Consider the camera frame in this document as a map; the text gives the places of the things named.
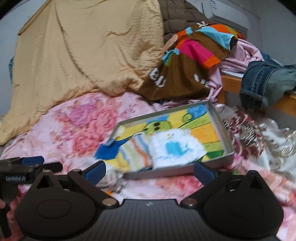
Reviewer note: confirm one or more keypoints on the white box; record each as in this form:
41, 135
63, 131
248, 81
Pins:
226, 11

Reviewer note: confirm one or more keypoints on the brown white patterned cloth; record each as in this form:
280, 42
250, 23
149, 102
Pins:
115, 180

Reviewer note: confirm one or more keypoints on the striped towel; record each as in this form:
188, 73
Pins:
134, 153

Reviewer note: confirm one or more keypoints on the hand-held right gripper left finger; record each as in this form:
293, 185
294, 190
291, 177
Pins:
96, 172

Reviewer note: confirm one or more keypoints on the grey tray with cartoon painting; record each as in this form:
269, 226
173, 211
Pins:
166, 172

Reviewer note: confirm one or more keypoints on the pink satin cloth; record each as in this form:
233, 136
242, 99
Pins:
240, 55

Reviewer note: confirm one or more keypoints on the wooden bed frame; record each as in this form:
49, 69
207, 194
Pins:
231, 84

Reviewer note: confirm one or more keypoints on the yellow blanket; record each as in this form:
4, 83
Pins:
81, 46

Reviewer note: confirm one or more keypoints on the brown quilt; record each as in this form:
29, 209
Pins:
178, 18

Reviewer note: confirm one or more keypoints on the white towel with blue print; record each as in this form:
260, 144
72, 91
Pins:
175, 148

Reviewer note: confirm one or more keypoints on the white red gold patterned cloth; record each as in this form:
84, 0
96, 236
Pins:
272, 143

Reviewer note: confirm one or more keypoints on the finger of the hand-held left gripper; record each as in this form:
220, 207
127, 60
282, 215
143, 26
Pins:
50, 166
32, 160

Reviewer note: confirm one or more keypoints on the orange cloth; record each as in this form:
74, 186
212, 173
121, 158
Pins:
110, 194

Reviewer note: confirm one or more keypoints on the pink floral bedsheet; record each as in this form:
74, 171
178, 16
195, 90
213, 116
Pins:
81, 120

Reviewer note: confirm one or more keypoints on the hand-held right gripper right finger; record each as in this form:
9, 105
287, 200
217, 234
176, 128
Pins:
203, 172

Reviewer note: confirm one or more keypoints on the blue jeans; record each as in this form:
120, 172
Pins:
266, 81

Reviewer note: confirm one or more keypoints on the blue cloth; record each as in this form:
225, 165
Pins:
106, 151

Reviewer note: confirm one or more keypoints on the brown multicoloured striped cloth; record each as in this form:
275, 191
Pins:
185, 76

